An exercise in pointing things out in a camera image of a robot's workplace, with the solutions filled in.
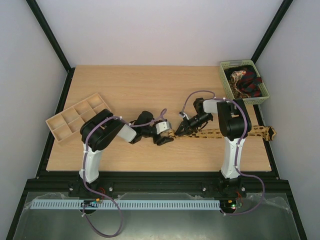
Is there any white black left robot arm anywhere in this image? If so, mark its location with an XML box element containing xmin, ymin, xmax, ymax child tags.
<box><xmin>79</xmin><ymin>108</ymin><xmax>174</xmax><ymax>184</ymax></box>

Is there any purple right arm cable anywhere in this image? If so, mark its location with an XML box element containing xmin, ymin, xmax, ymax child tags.
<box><xmin>179</xmin><ymin>89</ymin><xmax>266</xmax><ymax>217</ymax></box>

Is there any floral patterned tie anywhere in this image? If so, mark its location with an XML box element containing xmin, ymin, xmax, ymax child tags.
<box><xmin>230</xmin><ymin>70</ymin><xmax>247</xmax><ymax>85</ymax></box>

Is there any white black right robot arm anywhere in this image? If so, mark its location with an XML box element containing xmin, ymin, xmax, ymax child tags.
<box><xmin>174</xmin><ymin>98</ymin><xmax>252</xmax><ymax>196</ymax></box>

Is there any light blue slotted cable duct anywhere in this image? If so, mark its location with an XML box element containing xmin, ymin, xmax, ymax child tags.
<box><xmin>30</xmin><ymin>199</ymin><xmax>221</xmax><ymax>211</ymax></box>

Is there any yellow beetle print tie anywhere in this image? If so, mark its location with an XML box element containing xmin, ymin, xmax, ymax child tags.
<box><xmin>167</xmin><ymin>125</ymin><xmax>277</xmax><ymax>141</ymax></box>

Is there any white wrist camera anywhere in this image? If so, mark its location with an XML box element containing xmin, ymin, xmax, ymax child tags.
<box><xmin>179</xmin><ymin>111</ymin><xmax>189</xmax><ymax>120</ymax></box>
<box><xmin>155</xmin><ymin>120</ymin><xmax>172</xmax><ymax>135</ymax></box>

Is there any green perforated plastic basket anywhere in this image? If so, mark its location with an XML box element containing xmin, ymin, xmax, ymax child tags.
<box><xmin>219</xmin><ymin>60</ymin><xmax>270</xmax><ymax>105</ymax></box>

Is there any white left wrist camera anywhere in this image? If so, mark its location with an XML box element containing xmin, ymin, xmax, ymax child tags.
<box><xmin>155</xmin><ymin>120</ymin><xmax>172</xmax><ymax>135</ymax></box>

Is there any black aluminium frame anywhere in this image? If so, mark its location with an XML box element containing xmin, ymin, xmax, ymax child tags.
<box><xmin>6</xmin><ymin>0</ymin><xmax>307</xmax><ymax>240</ymax></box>

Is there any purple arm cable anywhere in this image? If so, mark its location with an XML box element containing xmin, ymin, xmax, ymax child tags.
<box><xmin>83</xmin><ymin>108</ymin><xmax>168</xmax><ymax>237</ymax></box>
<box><xmin>179</xmin><ymin>89</ymin><xmax>266</xmax><ymax>217</ymax></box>

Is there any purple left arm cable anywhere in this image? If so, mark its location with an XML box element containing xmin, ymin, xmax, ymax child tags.
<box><xmin>83</xmin><ymin>108</ymin><xmax>168</xmax><ymax>237</ymax></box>

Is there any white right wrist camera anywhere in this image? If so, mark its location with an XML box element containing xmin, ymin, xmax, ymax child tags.
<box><xmin>179</xmin><ymin>111</ymin><xmax>189</xmax><ymax>120</ymax></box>

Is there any wooden compartment tray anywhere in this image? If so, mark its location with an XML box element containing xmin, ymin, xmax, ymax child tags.
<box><xmin>46</xmin><ymin>93</ymin><xmax>112</xmax><ymax>146</ymax></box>

